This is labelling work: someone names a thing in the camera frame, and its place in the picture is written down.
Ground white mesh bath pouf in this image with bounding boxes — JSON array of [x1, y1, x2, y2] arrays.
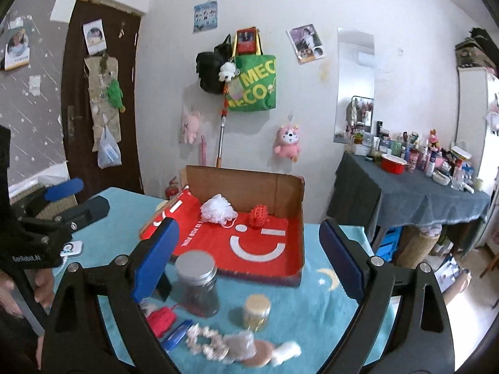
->
[[201, 193, 239, 229]]

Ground white cotton roll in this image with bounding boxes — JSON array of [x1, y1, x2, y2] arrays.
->
[[271, 341, 302, 367]]

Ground cream crochet scrunchie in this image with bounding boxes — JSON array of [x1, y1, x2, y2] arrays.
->
[[185, 323, 229, 361]]

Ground tan powder puff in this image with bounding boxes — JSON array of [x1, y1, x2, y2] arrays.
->
[[241, 339, 274, 368]]

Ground red mesh bath pouf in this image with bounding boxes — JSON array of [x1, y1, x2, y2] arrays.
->
[[248, 204, 269, 228]]

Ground person left hand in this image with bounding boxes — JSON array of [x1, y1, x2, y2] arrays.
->
[[0, 267, 56, 320]]

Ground white charging pad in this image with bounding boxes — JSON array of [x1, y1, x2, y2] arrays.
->
[[60, 241, 83, 257]]

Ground white plastic bag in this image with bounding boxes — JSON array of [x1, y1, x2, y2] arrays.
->
[[97, 114, 122, 169]]

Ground red fire extinguisher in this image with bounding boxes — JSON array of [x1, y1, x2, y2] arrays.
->
[[165, 176, 180, 200]]

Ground wicker basket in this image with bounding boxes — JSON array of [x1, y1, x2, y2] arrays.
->
[[395, 225, 442, 268]]

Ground green frog plush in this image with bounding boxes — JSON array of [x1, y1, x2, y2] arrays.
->
[[106, 79, 126, 113]]

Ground large glass tea jar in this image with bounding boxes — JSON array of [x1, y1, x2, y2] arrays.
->
[[174, 250, 220, 318]]

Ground beige hanging organizer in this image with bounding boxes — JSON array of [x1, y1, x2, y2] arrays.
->
[[85, 56, 121, 153]]

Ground pink rabbit plush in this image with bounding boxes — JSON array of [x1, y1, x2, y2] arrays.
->
[[182, 111, 201, 144]]

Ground red cardboard box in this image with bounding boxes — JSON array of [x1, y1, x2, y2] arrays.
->
[[139, 165, 304, 287]]

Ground dark grey tablecloth table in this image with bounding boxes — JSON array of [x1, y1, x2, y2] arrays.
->
[[326, 152, 491, 251]]

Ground door portrait photo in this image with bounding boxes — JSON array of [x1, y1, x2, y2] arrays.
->
[[82, 19, 107, 56]]

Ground small jar gold beads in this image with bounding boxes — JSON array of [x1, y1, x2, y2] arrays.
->
[[242, 294, 272, 332]]

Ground teal fleece blanket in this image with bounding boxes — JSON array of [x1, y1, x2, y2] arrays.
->
[[52, 186, 403, 374]]

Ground brown door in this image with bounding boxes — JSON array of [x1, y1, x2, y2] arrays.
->
[[61, 0, 143, 203]]

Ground red basin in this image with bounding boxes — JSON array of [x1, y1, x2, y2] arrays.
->
[[380, 154, 408, 175]]

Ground black backpack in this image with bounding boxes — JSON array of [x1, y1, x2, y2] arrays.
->
[[195, 35, 233, 95]]

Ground white dog plush charm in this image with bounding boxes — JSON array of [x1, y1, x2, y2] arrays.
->
[[218, 62, 239, 83]]

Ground green tote bag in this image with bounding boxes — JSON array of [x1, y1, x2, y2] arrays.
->
[[226, 27, 278, 113]]

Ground pink fox plush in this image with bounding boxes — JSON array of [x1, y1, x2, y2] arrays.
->
[[273, 125, 301, 163]]

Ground red framed picture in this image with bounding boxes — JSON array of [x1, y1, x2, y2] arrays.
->
[[236, 27, 260, 56]]

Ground photo collage poster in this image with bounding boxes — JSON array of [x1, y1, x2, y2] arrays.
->
[[287, 24, 326, 64]]

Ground mop handle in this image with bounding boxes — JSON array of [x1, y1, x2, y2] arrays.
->
[[216, 84, 228, 168]]

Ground blue wall poster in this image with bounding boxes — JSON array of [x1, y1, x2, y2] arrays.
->
[[193, 1, 218, 33]]

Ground wall mirror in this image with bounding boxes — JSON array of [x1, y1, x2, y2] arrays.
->
[[334, 28, 376, 144]]

